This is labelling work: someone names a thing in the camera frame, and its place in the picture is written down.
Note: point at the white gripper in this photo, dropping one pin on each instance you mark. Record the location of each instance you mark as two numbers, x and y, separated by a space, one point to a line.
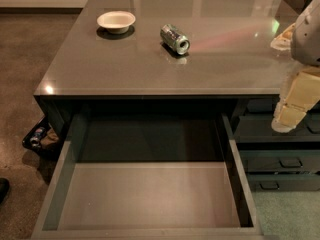
307 39

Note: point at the green soda can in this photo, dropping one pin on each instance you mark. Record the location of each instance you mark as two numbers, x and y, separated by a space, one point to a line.
175 39

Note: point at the dark middle drawer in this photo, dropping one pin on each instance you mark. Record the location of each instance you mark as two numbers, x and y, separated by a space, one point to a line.
263 128

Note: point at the dark drawer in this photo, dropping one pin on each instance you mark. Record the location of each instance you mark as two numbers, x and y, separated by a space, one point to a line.
263 128
284 183
281 160

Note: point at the dark lower drawer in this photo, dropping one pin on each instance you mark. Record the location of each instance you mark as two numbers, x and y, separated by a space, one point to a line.
281 160

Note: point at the dark bottom drawer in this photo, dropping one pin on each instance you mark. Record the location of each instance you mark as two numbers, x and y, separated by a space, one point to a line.
284 183

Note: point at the open grey top drawer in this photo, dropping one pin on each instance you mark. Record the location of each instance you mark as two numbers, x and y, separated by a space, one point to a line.
149 177

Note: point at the white paper bowl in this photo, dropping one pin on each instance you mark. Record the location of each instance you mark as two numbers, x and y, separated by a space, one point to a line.
116 22

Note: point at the black bin with cans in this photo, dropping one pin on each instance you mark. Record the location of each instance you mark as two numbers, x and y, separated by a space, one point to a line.
43 140

